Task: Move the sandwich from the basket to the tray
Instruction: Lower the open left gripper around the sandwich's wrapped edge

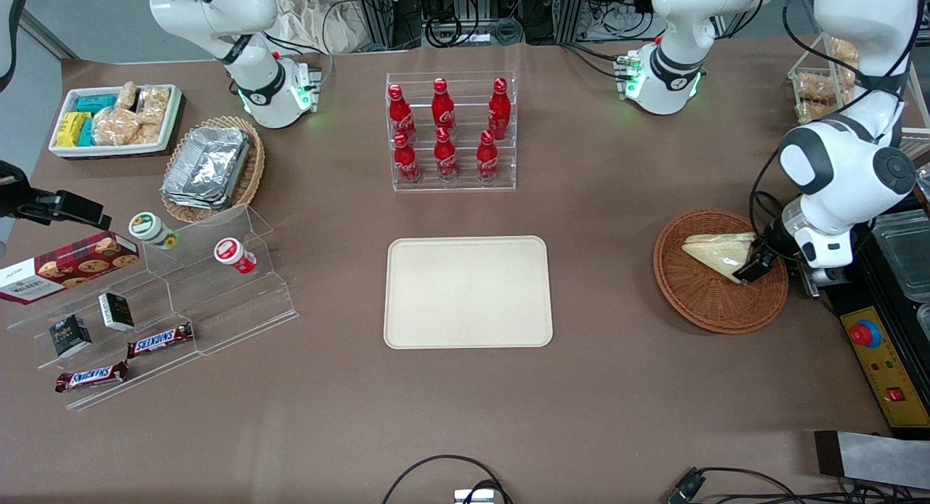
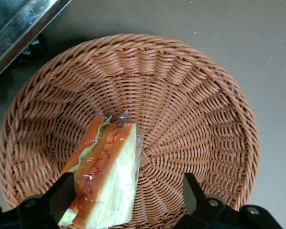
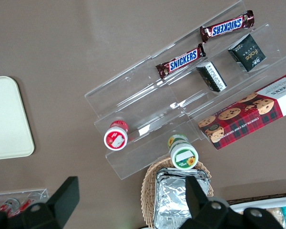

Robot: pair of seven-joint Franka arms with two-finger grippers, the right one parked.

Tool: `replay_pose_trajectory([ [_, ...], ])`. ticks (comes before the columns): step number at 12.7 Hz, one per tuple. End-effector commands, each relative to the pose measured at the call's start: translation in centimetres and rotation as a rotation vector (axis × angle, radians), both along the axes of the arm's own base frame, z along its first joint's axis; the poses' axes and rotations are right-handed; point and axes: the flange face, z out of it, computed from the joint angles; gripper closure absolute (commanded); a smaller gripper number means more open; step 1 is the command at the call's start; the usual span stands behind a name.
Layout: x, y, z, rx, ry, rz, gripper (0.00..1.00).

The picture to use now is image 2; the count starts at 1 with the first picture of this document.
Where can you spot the plastic triangle sandwich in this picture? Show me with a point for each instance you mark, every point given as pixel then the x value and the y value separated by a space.
pixel 119 179

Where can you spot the round brown wicker basket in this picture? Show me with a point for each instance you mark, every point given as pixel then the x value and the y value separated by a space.
pixel 181 107

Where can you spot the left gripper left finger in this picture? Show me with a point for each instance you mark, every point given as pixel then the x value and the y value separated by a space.
pixel 62 190

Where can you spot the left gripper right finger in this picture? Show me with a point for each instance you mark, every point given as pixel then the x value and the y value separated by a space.
pixel 193 198

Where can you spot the black sealing machine yellow panel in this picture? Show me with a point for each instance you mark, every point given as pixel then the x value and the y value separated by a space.
pixel 14 31

